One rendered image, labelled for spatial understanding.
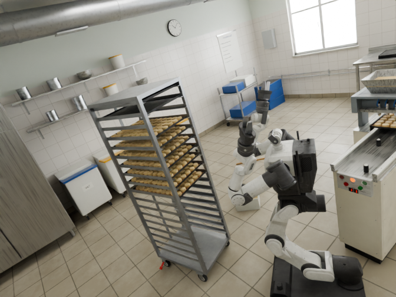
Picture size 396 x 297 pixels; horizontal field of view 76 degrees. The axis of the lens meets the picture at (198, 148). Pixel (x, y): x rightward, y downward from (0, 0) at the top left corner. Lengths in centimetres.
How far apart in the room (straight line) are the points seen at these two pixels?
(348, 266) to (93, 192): 348
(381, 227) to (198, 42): 489
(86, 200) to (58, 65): 218
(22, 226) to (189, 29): 460
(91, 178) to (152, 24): 310
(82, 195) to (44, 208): 59
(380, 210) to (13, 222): 389
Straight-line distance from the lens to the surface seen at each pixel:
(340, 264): 222
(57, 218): 409
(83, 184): 429
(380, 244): 251
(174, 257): 283
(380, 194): 220
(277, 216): 188
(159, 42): 549
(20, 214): 401
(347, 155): 234
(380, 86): 268
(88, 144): 487
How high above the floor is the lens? 203
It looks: 22 degrees down
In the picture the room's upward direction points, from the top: 18 degrees counter-clockwise
